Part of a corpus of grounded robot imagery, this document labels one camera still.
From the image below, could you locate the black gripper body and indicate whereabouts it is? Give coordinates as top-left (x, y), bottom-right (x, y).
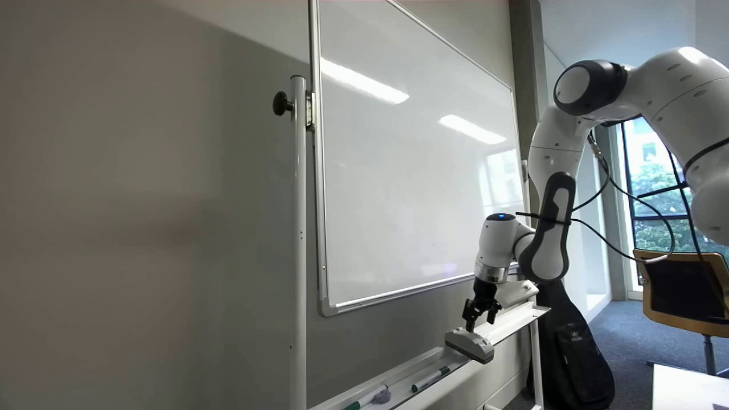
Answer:
top-left (470, 274), bottom-right (504, 311)

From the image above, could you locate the white grey whiteboard eraser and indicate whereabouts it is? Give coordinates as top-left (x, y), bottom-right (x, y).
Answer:
top-left (441, 322), bottom-right (496, 363)

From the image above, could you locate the white whiteboard pen tray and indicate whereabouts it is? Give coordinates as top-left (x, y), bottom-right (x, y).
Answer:
top-left (307, 301), bottom-right (553, 410)

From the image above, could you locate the white marker with green cap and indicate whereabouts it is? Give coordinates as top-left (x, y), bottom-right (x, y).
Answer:
top-left (410, 363), bottom-right (453, 396)

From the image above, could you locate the black guitar bag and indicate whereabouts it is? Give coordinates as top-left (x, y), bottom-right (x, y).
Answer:
top-left (531, 277), bottom-right (617, 410)

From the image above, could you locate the white marker with blue cap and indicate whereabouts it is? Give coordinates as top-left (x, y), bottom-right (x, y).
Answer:
top-left (363, 382), bottom-right (395, 410)

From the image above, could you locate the large white whiteboard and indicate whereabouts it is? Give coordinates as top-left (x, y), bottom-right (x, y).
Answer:
top-left (306, 0), bottom-right (535, 319)

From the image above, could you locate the wooden chair with black back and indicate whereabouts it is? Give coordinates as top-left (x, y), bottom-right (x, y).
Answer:
top-left (632, 248), bottom-right (729, 376)

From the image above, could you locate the white table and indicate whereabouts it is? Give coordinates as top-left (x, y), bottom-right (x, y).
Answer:
top-left (649, 361), bottom-right (729, 410)

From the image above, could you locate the black round clamp knob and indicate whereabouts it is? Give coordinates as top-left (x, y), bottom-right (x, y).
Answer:
top-left (272, 89), bottom-right (297, 120)

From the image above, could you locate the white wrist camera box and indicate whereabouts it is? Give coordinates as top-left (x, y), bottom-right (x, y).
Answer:
top-left (496, 277), bottom-right (542, 310)

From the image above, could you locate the thin white stand post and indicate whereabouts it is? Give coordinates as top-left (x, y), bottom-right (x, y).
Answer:
top-left (521, 304), bottom-right (546, 410)

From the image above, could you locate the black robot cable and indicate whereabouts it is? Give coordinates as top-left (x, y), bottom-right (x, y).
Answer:
top-left (512, 120), bottom-right (729, 320)

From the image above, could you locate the white whiteboard stand post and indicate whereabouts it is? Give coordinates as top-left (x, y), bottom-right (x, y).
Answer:
top-left (286, 72), bottom-right (313, 410)

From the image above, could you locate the window with black frame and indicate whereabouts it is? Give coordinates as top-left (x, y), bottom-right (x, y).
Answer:
top-left (620, 112), bottom-right (729, 257)

